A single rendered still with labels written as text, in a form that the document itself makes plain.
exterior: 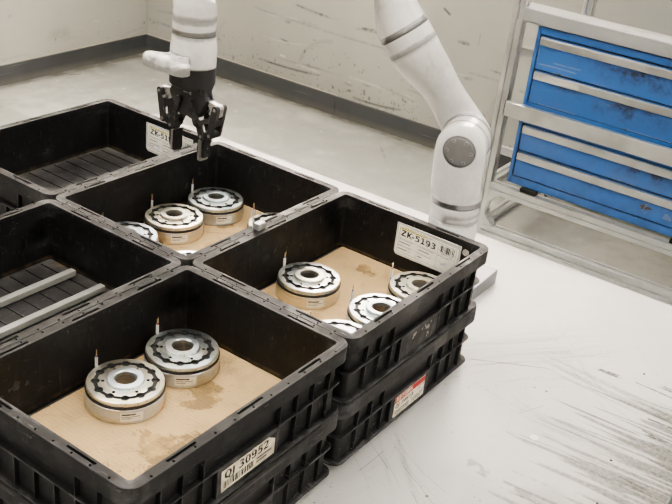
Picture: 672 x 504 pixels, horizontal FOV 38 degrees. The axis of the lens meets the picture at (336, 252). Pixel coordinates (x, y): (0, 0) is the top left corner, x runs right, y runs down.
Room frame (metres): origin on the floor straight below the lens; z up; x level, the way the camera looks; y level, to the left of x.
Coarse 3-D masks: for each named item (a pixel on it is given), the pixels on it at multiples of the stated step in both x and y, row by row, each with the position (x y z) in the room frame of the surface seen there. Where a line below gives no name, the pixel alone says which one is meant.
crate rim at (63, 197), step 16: (224, 144) 1.73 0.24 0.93; (160, 160) 1.62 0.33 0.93; (176, 160) 1.64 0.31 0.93; (256, 160) 1.68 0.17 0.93; (112, 176) 1.52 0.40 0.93; (128, 176) 1.54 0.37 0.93; (304, 176) 1.63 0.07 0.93; (64, 192) 1.44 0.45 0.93; (80, 192) 1.45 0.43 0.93; (336, 192) 1.57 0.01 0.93; (80, 208) 1.39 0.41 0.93; (112, 224) 1.34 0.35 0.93; (144, 240) 1.30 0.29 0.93; (224, 240) 1.34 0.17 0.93; (176, 256) 1.27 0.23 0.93; (192, 256) 1.27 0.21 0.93
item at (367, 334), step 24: (288, 216) 1.45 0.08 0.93; (408, 216) 1.51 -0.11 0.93; (240, 240) 1.34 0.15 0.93; (456, 240) 1.45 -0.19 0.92; (456, 264) 1.35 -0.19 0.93; (480, 264) 1.40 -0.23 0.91; (240, 288) 1.20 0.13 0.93; (432, 288) 1.27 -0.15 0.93; (384, 312) 1.18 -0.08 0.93; (408, 312) 1.21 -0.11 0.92; (360, 336) 1.11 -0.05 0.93
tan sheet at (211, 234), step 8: (248, 208) 1.67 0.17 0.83; (248, 216) 1.64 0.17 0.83; (232, 224) 1.60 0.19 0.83; (240, 224) 1.60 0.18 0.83; (208, 232) 1.55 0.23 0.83; (216, 232) 1.56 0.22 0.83; (224, 232) 1.56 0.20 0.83; (232, 232) 1.57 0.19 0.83; (200, 240) 1.52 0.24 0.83; (208, 240) 1.52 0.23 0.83; (216, 240) 1.53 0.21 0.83; (176, 248) 1.48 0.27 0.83; (184, 248) 1.48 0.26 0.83; (192, 248) 1.49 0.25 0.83; (200, 248) 1.49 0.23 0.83
